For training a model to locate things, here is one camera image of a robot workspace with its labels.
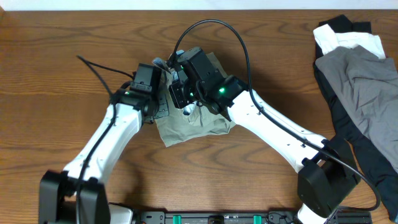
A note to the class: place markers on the white shirt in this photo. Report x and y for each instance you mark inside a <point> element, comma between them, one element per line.
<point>328,40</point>

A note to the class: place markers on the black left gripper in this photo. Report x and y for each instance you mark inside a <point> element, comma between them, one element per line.
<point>162,109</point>

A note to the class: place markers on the black garment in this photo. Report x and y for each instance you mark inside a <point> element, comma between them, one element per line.
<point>374,165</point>

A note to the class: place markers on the dark grey garment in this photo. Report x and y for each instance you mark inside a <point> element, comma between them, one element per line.
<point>366,85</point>

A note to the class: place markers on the khaki grey shorts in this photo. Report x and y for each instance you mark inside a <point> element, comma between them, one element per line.
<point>190,122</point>

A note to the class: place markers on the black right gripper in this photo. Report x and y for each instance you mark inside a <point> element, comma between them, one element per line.
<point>176,88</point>

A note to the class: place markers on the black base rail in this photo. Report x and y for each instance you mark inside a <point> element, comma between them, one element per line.
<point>217,217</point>

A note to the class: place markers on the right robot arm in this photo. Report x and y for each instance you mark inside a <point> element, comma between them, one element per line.
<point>322,165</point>

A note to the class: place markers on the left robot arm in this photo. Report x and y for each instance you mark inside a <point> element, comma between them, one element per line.
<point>77,194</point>

